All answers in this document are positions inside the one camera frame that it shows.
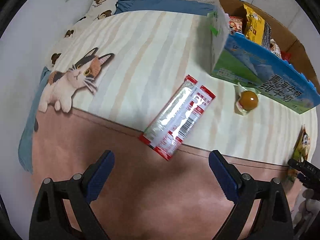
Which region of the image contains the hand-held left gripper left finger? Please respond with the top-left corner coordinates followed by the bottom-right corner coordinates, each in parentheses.
top-left (29, 150), bottom-right (115, 240)

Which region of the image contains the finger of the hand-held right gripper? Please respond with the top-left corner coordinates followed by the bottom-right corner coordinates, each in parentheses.
top-left (297, 174), bottom-right (320, 188)
top-left (287, 158), bottom-right (320, 178)

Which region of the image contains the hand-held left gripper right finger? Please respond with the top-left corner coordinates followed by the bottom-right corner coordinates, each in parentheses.
top-left (209, 150), bottom-right (294, 240)

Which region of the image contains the yellow panda snack packet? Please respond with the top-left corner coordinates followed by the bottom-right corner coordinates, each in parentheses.
top-left (287, 124), bottom-right (311, 183)

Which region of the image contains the red and silver snack packet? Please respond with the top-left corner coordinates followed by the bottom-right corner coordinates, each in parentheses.
top-left (139, 74), bottom-right (216, 161)

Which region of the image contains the cardboard box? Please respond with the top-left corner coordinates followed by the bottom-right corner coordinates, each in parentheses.
top-left (207, 0), bottom-right (320, 115)

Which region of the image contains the white nut snack packet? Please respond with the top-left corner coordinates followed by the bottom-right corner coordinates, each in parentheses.
top-left (270, 40), bottom-right (283, 58)

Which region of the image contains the yellow and black snack packet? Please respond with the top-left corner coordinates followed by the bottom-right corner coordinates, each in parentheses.
top-left (242, 4), bottom-right (273, 48)

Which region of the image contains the red panda snack packet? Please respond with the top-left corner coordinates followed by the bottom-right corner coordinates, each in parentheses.
top-left (229, 16), bottom-right (244, 34)

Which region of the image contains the person's right hand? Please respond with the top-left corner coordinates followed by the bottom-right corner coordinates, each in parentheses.
top-left (292, 189), bottom-right (320, 230)

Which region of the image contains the brown egg in clear wrapper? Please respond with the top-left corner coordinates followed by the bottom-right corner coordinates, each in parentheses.
top-left (234, 82), bottom-right (260, 117)

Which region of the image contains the cat printed blanket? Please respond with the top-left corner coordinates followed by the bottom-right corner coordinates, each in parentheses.
top-left (32, 9), bottom-right (318, 240)

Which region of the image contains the white door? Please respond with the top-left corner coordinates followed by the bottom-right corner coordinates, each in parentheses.
top-left (245, 0), bottom-right (309, 30)

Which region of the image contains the bear printed pillow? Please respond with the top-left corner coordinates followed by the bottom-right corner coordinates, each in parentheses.
top-left (45, 0), bottom-right (118, 70)

